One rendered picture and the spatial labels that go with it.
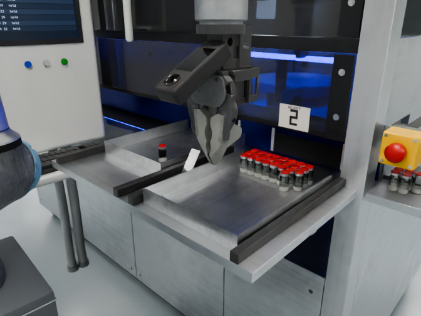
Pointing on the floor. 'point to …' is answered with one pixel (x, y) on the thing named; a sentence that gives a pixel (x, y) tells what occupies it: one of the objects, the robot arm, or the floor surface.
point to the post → (363, 147)
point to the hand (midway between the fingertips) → (210, 158)
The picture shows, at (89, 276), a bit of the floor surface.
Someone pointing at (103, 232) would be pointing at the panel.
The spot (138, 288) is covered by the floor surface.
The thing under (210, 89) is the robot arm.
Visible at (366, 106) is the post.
